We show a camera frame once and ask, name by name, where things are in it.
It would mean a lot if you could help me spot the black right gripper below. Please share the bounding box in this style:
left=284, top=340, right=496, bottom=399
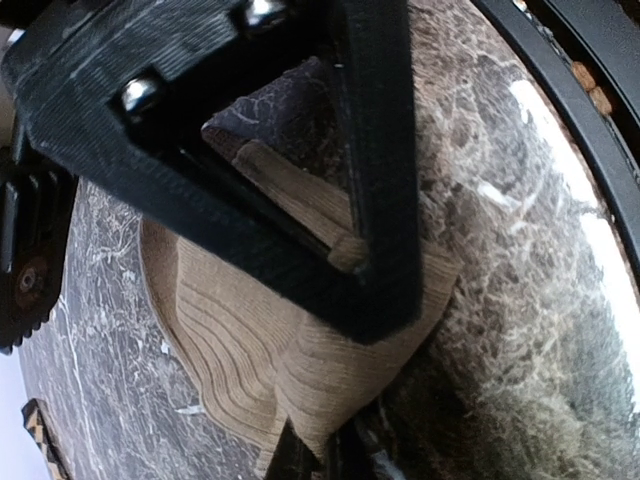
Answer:
left=1, top=149, right=78, bottom=355

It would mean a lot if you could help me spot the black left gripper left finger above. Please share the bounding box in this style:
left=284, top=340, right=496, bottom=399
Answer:
left=264, top=420, right=324, bottom=480

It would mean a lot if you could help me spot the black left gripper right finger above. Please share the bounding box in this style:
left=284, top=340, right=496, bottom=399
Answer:
left=332, top=414, right=400, bottom=480

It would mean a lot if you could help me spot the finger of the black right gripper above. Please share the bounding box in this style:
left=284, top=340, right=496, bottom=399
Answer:
left=1, top=1, right=424, bottom=344

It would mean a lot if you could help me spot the tan ribbed sock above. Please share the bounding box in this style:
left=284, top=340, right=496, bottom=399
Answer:
left=139, top=139, right=459, bottom=464

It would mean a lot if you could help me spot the brown argyle sock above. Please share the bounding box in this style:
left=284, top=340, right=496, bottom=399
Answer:
left=21, top=398, right=72, bottom=480

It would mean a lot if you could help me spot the black front rail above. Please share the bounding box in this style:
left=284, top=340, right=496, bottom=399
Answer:
left=474, top=1, right=639, bottom=280

